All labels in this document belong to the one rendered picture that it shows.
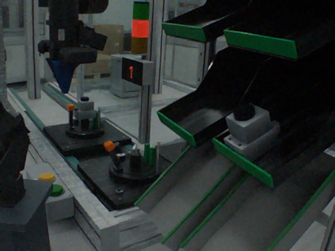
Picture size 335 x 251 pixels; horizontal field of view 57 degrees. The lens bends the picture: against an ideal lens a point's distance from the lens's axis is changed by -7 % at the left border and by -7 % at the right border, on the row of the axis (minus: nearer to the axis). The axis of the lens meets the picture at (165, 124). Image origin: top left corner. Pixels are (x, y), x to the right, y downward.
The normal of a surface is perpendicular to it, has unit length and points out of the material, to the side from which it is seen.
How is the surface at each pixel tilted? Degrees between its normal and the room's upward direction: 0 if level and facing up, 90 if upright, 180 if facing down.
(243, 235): 45
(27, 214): 0
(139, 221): 90
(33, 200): 0
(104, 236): 90
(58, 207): 90
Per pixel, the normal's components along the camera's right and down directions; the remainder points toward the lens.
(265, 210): -0.59, -0.61
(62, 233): 0.06, -0.94
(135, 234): 0.58, 0.30
